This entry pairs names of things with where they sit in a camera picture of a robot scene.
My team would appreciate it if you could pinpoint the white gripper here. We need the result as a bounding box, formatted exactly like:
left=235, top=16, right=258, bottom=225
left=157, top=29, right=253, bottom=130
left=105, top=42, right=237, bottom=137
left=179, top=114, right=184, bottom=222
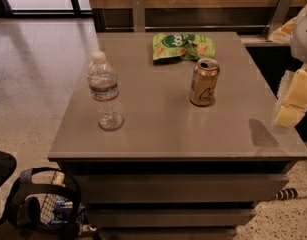
left=273, top=4, right=307, bottom=128

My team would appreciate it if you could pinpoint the clear plastic water bottle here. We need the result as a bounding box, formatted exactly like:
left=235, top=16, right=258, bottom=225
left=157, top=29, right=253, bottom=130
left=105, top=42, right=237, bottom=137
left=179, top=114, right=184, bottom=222
left=87, top=51, right=124, bottom=131

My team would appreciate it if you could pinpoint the striped pole on floor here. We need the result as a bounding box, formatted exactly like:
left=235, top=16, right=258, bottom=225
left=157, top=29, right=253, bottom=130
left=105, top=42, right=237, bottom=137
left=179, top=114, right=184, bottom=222
left=275, top=188, right=307, bottom=200

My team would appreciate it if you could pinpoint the gold soda can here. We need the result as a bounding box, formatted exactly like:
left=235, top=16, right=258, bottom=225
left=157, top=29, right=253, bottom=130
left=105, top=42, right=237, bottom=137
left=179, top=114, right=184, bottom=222
left=189, top=58, right=220, bottom=107

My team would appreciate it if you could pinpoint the grey drawer cabinet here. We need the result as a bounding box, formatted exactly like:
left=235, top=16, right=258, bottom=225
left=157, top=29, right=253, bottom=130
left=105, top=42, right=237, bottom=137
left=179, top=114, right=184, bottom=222
left=49, top=32, right=307, bottom=240

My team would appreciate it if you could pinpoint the green chip bag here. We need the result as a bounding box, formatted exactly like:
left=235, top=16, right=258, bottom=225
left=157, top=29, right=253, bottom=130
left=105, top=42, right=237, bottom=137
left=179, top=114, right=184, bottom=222
left=152, top=33, right=216, bottom=63

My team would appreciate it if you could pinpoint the black chair seat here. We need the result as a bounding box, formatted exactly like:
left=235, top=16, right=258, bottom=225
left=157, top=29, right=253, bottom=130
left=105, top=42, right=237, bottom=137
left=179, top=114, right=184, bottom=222
left=0, top=151, right=17, bottom=187

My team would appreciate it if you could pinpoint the right metal bracket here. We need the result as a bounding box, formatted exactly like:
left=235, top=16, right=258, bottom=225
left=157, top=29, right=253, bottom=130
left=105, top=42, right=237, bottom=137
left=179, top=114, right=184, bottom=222
left=263, top=0, right=293, bottom=41

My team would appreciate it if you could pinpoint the metal bracket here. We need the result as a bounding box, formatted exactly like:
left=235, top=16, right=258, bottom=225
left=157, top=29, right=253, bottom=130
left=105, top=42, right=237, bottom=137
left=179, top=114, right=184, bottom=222
left=263, top=0, right=293, bottom=41
left=132, top=0, right=146, bottom=32

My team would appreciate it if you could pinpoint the left metal bracket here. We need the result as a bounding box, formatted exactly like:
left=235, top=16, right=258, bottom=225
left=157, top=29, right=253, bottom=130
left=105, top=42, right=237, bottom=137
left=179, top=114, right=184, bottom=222
left=132, top=0, right=146, bottom=32

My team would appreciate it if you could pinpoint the black wire mesh basket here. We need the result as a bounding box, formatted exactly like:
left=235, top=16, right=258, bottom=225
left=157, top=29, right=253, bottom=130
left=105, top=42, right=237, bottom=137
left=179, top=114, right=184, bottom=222
left=0, top=168, right=98, bottom=240

